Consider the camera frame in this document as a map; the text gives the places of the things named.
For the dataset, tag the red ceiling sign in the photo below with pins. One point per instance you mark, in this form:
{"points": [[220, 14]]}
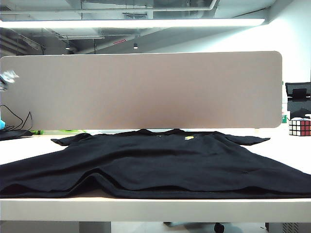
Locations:
{"points": [[119, 41]]}

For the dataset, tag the black pad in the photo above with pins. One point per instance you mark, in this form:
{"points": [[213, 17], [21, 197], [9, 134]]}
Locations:
{"points": [[14, 134]]}

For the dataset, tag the bottle with green label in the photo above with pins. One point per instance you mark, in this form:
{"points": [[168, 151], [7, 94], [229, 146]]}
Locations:
{"points": [[284, 119]]}

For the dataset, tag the chair base with caster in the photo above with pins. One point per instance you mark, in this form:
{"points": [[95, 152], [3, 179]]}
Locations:
{"points": [[219, 228]]}

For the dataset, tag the long ceiling light strip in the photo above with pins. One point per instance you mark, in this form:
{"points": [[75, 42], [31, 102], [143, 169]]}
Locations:
{"points": [[121, 23]]}

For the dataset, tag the grey vented box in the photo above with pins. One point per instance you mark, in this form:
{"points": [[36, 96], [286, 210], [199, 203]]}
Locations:
{"points": [[291, 228]]}

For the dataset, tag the crumpled clear plastic bag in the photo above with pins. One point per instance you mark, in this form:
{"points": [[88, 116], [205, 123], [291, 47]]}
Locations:
{"points": [[7, 76]]}

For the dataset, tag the black office chair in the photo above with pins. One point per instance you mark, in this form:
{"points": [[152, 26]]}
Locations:
{"points": [[299, 108]]}

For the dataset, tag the Rubik's cube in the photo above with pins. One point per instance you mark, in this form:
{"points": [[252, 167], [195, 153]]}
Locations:
{"points": [[300, 127]]}

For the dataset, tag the light blue object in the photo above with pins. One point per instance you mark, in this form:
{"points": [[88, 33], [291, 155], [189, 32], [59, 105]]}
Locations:
{"points": [[2, 124]]}

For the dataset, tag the black T-shirt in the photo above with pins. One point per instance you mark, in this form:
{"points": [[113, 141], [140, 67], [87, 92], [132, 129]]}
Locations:
{"points": [[155, 165]]}

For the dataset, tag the green object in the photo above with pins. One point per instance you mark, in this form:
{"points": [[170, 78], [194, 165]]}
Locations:
{"points": [[40, 132]]}

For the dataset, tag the beige desk divider panel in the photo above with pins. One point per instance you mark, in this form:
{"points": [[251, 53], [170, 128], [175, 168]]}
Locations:
{"points": [[145, 92]]}

